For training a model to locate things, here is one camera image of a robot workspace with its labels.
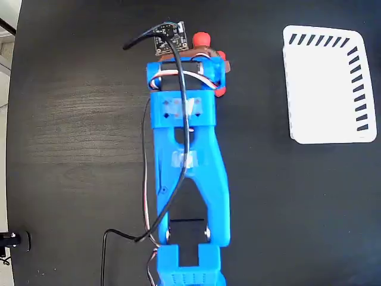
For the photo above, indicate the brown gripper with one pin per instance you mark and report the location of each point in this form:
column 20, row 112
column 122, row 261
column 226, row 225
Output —
column 222, row 70

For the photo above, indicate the red turtle toy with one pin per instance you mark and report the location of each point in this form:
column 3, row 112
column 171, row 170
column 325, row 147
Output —
column 201, row 39

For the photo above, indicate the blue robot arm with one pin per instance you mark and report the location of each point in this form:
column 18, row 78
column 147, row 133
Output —
column 184, row 143

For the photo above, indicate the white plastic basket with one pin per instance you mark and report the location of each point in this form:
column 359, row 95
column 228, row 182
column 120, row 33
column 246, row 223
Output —
column 321, row 92

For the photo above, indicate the black table clamp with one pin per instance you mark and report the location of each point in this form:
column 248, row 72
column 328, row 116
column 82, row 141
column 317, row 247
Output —
column 15, row 239

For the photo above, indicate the camera circuit board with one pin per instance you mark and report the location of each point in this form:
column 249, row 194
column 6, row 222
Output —
column 169, row 38

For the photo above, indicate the black window frame bar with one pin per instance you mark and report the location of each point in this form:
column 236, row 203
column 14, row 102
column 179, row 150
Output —
column 7, row 26

